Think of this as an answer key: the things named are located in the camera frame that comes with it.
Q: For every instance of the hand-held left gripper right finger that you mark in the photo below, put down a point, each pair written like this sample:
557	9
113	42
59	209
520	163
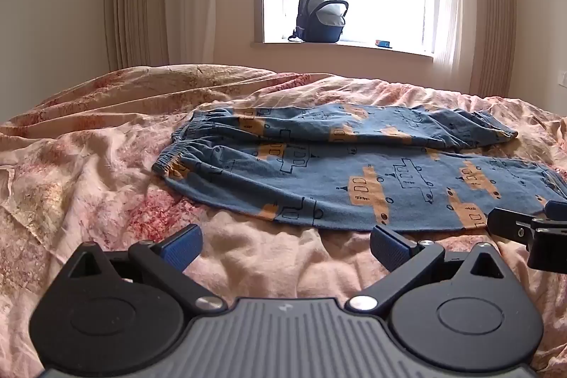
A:
386	248

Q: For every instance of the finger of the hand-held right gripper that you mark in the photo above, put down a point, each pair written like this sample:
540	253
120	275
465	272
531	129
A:
516	227
557	209

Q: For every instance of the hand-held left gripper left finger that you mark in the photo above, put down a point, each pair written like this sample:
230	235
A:
182	248

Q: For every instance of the blue patterned pants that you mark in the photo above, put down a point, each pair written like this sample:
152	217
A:
336	183

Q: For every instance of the pink floral blanket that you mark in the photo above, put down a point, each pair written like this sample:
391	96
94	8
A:
88	165

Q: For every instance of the small blue box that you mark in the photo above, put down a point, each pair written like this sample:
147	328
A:
383	44

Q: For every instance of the dark blue backpack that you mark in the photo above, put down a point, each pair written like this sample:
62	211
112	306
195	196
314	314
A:
316	17

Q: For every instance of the white wall socket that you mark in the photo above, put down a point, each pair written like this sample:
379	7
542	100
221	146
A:
564	79

